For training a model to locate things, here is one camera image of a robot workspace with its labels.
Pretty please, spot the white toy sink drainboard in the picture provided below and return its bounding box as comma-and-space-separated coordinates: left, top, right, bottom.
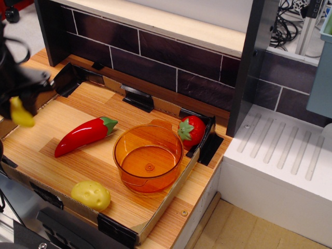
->
218, 105, 331, 247

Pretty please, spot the black cable bundle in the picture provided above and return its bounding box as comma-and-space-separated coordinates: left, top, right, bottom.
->
269, 0, 312, 51

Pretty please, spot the red toy chili pepper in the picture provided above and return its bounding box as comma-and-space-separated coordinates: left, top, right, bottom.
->
54, 117, 118, 158

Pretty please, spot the red toy strawberry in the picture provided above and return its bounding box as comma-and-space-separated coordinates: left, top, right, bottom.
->
177, 115, 206, 147

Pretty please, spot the grey-blue plastic bin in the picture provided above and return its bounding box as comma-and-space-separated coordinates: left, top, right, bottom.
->
307, 10, 331, 118

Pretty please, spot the yellow toy banana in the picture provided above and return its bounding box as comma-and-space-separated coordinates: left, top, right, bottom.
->
10, 96, 35, 127

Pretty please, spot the black equipment at bottom left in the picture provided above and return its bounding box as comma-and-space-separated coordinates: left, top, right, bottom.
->
0, 140, 109, 249

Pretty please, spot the black caster wheel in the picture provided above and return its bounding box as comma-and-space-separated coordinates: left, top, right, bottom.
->
5, 6, 20, 23

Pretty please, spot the yellow toy potato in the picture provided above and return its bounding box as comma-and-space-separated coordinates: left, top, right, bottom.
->
71, 181, 111, 212

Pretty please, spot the dark grey shelf frame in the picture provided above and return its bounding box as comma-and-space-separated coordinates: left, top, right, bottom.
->
35, 1, 279, 136

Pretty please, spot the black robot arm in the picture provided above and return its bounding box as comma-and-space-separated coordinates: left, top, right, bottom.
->
1, 23, 54, 120

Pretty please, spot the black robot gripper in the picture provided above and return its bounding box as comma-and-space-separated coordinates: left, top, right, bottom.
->
0, 65, 54, 120

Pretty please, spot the orange transparent plastic pot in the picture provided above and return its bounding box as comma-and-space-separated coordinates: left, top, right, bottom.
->
113, 119, 184, 193

